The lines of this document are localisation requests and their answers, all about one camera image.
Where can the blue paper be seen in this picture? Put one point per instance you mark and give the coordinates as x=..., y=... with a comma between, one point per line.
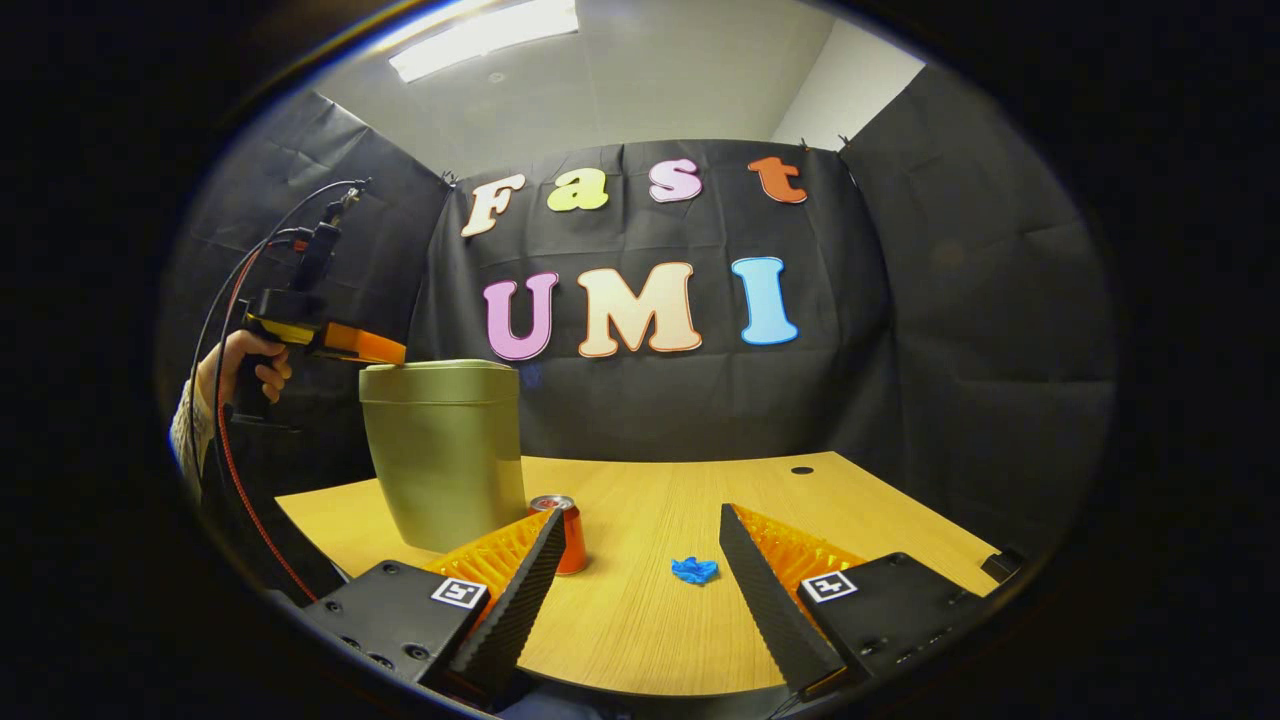
x=694, y=570

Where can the wooden desktop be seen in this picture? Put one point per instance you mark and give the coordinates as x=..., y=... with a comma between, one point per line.
x=640, y=620

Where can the ceiling light panel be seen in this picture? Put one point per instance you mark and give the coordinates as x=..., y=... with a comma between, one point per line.
x=480, y=38

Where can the red pop can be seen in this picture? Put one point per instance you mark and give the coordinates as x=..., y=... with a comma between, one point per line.
x=573, y=540

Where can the green desktop garbage bin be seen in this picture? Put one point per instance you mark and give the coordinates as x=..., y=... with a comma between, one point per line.
x=445, y=460

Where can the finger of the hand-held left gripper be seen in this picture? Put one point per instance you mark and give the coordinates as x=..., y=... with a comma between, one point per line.
x=365, y=345

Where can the black desk edge bracket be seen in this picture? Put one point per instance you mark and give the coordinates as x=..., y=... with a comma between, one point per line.
x=1002, y=565

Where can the black backdrop cloth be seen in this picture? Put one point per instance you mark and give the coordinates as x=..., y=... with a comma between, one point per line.
x=900, y=300

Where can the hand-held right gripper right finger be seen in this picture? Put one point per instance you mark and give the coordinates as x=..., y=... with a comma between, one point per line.
x=765, y=600

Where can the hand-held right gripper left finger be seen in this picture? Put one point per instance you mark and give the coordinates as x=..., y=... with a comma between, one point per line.
x=525, y=590

